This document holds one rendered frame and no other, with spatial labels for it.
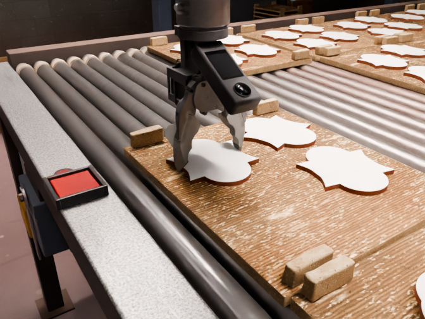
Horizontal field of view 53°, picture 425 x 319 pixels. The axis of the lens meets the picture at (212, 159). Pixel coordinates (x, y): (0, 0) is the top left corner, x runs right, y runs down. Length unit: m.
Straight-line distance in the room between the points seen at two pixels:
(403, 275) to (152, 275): 0.27
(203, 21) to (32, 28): 5.11
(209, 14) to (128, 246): 0.31
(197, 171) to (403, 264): 0.30
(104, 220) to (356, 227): 0.33
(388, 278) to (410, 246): 0.07
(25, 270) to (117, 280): 1.53
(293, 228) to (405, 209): 0.16
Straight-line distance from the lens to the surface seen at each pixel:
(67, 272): 1.95
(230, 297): 0.47
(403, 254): 0.54
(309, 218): 0.56
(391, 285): 0.50
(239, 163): 0.66
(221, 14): 0.59
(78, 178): 0.68
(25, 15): 5.62
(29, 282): 1.96
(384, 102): 1.07
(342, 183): 0.63
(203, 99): 0.61
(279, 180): 0.64
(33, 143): 0.86
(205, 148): 0.70
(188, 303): 0.47
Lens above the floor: 1.26
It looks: 28 degrees down
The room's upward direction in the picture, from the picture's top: straight up
